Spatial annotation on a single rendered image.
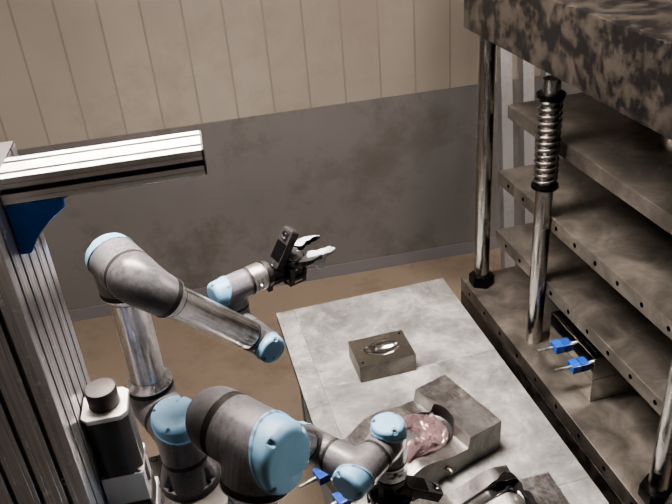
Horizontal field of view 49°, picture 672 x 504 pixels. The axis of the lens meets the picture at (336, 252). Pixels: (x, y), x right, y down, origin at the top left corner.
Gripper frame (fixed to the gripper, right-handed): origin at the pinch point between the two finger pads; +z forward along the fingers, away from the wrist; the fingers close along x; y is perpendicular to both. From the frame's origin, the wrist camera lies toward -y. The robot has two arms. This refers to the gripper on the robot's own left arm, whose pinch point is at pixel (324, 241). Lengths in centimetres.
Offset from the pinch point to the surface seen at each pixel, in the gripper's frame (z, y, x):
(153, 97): 44, 47, -210
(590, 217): 87, 13, 26
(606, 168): 75, -13, 34
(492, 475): 9, 44, 62
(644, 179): 76, -15, 46
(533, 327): 75, 57, 22
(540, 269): 76, 33, 19
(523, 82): 198, 38, -94
